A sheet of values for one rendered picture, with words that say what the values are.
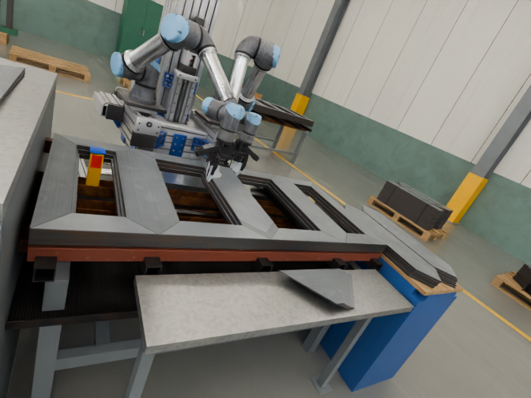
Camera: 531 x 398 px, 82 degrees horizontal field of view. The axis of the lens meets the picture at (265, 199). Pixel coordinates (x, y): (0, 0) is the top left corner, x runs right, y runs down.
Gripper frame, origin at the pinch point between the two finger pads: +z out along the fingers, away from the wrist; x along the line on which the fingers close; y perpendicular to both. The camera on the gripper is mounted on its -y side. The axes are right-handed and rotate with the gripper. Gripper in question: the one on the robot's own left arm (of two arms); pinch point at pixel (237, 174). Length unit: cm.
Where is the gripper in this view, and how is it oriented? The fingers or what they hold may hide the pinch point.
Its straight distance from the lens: 176.6
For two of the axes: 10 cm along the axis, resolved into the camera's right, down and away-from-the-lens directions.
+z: -3.6, 8.6, 3.7
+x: 4.3, 5.0, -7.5
